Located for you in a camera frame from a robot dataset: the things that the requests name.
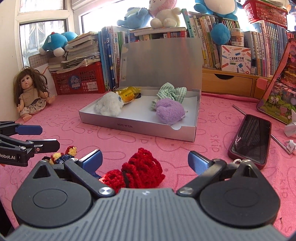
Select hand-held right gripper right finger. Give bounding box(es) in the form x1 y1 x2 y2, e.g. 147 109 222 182
177 151 266 197

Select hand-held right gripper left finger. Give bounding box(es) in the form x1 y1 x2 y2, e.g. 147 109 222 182
23 149 116 198

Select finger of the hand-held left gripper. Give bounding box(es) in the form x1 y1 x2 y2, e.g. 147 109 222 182
0 134 60 154
0 120 43 137

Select yellow red crochet piece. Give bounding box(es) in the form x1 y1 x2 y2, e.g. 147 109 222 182
49 146 78 165

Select purple plush toy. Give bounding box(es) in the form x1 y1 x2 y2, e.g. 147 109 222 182
154 98 186 124

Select white plush toy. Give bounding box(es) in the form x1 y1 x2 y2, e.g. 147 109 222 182
94 91 125 117

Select green gingham scrunchie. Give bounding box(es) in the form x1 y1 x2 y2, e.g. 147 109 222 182
157 83 187 103

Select yellow snack packet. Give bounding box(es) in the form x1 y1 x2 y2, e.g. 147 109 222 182
117 86 142 106

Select grey cardboard box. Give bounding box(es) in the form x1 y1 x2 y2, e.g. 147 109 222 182
79 37 203 142

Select pink printed blanket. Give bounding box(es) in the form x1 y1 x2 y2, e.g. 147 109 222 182
0 93 296 232

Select brown haired doll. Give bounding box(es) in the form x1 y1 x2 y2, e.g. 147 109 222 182
13 66 56 122

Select black smartphone red case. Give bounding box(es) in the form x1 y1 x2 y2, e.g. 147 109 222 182
228 114 272 171

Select metal straw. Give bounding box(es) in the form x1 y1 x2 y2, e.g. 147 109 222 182
232 104 292 155

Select white grid board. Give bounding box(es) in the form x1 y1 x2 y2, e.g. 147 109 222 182
28 53 50 70

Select red plastic crate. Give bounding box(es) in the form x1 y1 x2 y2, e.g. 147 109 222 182
51 61 106 95

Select wooden drawer organizer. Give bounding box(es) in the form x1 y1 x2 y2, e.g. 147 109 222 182
202 67 273 100

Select blue white cat plush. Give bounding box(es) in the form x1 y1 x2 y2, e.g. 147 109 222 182
39 31 78 57

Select stack of worn books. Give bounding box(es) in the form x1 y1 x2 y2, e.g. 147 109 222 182
47 32 101 73

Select white framed window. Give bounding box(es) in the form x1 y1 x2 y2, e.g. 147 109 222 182
17 0 185 58

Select white origami rabbit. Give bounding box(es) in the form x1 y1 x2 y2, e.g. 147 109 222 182
284 116 296 138

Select row of thin blue books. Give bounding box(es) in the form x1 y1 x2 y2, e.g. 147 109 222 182
98 25 137 92

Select white label printer carton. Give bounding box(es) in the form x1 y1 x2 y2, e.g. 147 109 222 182
221 45 252 74

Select round lidded tub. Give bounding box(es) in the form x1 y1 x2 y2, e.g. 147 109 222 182
231 28 245 47

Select row of colourful books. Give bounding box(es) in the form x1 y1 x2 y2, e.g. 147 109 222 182
181 9 292 78

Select pile of flat books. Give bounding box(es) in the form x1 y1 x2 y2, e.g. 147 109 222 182
133 27 188 40

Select blue elephant plush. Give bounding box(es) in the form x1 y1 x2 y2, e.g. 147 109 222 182
116 7 153 30

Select pink white sheep plush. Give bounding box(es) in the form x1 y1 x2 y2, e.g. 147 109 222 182
148 0 182 29

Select large blue white plush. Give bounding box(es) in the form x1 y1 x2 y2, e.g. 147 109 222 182
194 0 238 45

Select red plastic basket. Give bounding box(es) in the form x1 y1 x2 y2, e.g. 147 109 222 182
242 0 288 29

